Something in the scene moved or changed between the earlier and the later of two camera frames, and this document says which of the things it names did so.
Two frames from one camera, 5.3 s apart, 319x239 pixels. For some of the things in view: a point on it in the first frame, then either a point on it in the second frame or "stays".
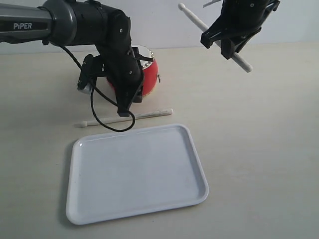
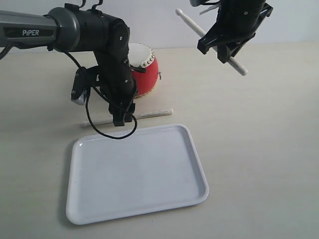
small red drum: [150, 70] stays
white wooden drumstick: [139, 116] stays
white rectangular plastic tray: [121, 174] stays
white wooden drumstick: [236, 57] to [231, 60]
